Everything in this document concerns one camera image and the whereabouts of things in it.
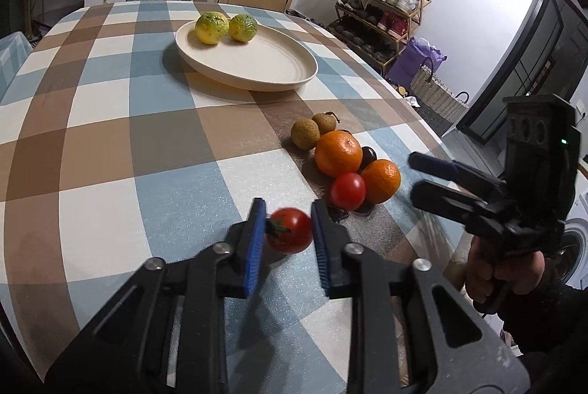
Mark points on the large orange mandarin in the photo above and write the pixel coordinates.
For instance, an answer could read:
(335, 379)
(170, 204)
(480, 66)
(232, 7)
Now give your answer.
(337, 155)

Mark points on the white washing machine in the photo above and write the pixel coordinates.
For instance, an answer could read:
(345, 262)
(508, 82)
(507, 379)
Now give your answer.
(576, 238)

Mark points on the wooden shoe rack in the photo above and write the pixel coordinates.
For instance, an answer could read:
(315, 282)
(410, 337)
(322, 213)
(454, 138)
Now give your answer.
(422, 6)

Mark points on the woven basket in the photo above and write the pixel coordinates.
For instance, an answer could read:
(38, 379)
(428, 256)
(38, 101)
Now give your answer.
(434, 93)

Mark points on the light blue covered chair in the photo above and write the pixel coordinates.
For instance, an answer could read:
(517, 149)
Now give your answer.
(11, 63)

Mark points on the dark glass door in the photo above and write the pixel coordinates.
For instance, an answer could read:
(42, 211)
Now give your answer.
(519, 68)

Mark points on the cream oval plate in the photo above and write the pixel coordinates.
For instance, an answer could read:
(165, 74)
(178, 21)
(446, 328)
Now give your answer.
(248, 58)

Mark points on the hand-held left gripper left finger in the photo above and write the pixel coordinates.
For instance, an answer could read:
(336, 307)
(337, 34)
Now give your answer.
(256, 247)

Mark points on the person's right hand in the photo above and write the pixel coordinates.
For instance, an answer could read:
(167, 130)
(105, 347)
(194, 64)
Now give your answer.
(480, 274)

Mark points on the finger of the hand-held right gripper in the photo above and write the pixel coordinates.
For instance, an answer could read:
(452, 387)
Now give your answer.
(450, 201)
(450, 169)

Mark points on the brown longan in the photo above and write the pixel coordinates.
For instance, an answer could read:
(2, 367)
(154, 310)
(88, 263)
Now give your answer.
(325, 122)
(305, 133)

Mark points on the red cherry tomato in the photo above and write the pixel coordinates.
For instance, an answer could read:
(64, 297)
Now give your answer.
(290, 231)
(347, 192)

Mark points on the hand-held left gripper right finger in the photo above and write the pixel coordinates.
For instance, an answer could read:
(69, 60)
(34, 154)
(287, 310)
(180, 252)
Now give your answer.
(321, 247)

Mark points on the small orange mandarin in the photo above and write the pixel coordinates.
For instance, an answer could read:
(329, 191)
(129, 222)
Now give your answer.
(382, 181)

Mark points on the yellow-green wrinkled citrus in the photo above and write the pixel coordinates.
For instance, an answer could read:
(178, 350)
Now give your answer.
(211, 28)
(242, 28)

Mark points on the purple bag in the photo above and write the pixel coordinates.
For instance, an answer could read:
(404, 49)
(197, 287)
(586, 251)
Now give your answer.
(413, 63)

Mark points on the person's right forearm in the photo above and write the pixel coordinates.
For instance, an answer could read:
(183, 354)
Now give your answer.
(546, 311)

